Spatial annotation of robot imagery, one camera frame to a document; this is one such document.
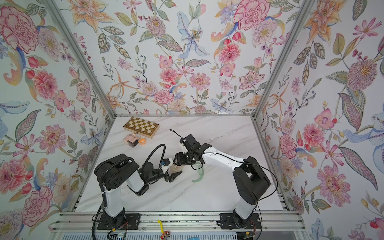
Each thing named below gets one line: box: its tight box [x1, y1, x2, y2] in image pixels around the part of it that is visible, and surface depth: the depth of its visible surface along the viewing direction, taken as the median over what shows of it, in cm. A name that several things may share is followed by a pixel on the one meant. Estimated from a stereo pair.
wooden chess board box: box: [123, 116, 160, 139], surface depth 112 cm
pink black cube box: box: [124, 134, 139, 148], surface depth 103 cm
